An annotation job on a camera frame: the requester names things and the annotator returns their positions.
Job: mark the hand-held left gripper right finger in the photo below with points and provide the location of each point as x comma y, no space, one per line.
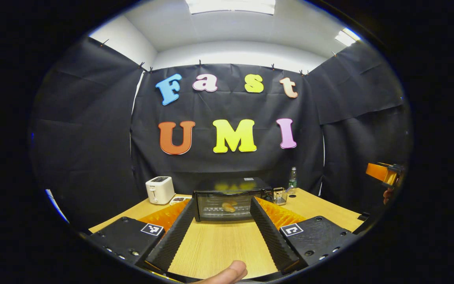
274,240

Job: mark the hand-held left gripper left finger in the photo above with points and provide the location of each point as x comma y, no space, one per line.
172,236

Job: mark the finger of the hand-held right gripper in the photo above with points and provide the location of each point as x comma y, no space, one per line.
377,172

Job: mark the golden bread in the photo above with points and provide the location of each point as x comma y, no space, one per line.
229,207

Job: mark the black electric oven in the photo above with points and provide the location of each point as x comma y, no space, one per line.
231,197

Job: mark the white snack tray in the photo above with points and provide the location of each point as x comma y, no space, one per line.
179,200

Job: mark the white toaster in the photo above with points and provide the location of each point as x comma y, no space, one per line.
160,189

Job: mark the clear water bottle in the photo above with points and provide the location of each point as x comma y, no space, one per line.
293,181

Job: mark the black backdrop cloth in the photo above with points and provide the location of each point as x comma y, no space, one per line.
227,165

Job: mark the small ceiling light panel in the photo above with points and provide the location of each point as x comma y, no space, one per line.
347,37

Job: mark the long ceiling light panel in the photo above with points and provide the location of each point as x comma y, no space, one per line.
231,6

